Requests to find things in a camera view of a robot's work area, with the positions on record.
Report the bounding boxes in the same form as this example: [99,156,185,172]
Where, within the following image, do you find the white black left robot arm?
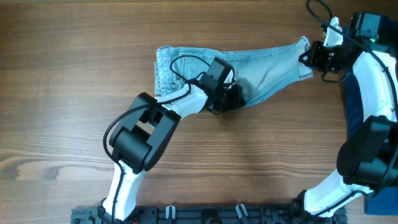
[98,84,245,223]

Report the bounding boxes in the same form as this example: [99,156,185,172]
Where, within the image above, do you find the light blue denim shorts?
[154,36,313,106]

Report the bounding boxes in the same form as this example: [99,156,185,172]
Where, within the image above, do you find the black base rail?
[70,203,348,224]

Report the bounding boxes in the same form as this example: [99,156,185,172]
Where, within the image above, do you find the dark blue shirt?
[344,16,397,215]

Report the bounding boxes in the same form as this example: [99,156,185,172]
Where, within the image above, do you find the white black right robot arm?
[287,41,397,223]

